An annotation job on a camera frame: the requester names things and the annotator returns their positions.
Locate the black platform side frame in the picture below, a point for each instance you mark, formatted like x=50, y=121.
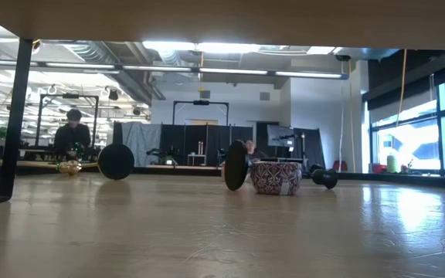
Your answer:
x=15, y=116

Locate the red box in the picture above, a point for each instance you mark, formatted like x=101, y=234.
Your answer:
x=378, y=168

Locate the grey cloth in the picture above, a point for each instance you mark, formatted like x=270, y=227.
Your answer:
x=141, y=141

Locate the long ceiling light rail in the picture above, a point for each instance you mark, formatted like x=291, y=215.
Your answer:
x=230, y=71

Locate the purple-pink ball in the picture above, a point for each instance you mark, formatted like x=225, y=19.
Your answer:
x=276, y=177

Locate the red bag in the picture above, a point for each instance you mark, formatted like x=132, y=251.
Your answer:
x=340, y=166

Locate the black curtain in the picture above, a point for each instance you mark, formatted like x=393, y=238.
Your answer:
x=184, y=141

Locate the dark monitor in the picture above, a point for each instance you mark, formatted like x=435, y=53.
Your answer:
x=280, y=135

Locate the ceiling ventilation duct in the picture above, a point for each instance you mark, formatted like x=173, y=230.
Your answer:
x=91, y=52

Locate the black gantry frame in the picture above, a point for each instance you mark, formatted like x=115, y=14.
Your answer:
x=201, y=102
x=68, y=95

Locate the person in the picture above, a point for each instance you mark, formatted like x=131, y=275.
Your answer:
x=257, y=154
x=72, y=135

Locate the green jar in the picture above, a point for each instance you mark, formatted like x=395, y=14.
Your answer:
x=391, y=164

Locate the black partition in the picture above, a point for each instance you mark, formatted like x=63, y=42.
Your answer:
x=311, y=146

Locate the large window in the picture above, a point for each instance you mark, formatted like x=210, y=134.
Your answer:
x=412, y=143

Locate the white side table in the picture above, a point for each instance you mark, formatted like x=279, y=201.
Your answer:
x=197, y=156

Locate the bright ceiling light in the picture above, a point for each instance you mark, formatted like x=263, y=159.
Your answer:
x=207, y=47

